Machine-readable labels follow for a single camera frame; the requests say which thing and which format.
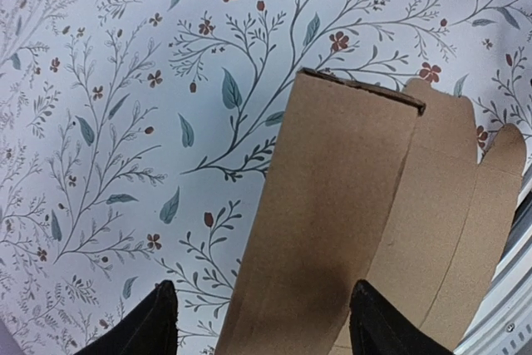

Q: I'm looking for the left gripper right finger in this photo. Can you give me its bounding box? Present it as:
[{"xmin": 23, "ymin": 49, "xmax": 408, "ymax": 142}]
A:
[{"xmin": 349, "ymin": 279, "xmax": 452, "ymax": 355}]

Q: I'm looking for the aluminium front rail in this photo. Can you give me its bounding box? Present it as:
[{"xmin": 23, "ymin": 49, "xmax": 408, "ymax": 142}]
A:
[{"xmin": 455, "ymin": 170, "xmax": 531, "ymax": 354}]

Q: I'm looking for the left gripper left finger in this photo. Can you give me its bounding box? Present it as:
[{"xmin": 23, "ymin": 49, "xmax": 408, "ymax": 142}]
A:
[{"xmin": 79, "ymin": 280, "xmax": 178, "ymax": 355}]

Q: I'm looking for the brown cardboard paper box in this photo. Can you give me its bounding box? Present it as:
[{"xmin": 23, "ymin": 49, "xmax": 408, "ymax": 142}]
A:
[{"xmin": 215, "ymin": 69, "xmax": 526, "ymax": 354}]

